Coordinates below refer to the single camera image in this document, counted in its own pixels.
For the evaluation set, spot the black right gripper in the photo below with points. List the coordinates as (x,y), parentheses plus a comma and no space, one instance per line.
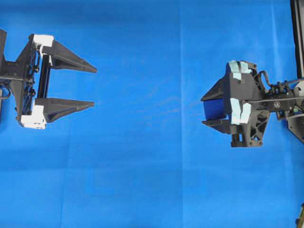
(245,102)

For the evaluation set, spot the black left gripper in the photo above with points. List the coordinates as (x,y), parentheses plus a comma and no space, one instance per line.
(18,78)

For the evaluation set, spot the blue block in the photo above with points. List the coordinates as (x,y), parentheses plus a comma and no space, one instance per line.
(216,109)

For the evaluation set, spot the blue table mat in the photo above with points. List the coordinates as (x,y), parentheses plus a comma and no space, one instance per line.
(141,157)

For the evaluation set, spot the black aluminium table frame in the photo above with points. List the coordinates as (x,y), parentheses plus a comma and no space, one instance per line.
(297,12)

